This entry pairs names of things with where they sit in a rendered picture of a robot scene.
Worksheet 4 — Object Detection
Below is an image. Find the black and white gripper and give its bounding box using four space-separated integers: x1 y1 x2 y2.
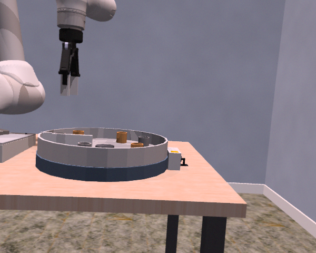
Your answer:
58 28 83 96

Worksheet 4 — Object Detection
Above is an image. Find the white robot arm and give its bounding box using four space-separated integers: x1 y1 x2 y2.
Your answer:
0 0 116 114

